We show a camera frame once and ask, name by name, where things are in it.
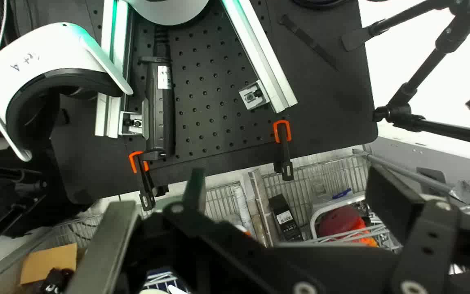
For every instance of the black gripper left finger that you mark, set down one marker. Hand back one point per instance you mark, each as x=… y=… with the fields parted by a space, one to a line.
x=105 y=250

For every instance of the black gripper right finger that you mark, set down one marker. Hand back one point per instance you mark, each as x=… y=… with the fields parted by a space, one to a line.
x=415 y=234

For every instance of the brown cardboard box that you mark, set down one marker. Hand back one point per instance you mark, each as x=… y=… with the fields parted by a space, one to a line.
x=45 y=262

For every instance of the white container red contents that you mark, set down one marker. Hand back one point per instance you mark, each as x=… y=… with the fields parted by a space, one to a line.
x=343 y=221

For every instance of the black device with label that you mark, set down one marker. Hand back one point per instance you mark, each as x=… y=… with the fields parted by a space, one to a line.
x=284 y=218

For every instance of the black clamp bar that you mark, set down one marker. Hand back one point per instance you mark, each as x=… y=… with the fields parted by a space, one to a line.
x=155 y=108

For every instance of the black articulated camera stand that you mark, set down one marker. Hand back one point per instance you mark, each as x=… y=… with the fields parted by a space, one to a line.
x=399 y=112

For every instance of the aluminium profile rail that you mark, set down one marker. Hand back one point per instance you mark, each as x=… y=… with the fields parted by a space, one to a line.
x=115 y=54
x=262 y=59

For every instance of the silver corner bracket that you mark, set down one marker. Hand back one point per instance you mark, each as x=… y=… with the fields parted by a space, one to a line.
x=253 y=95

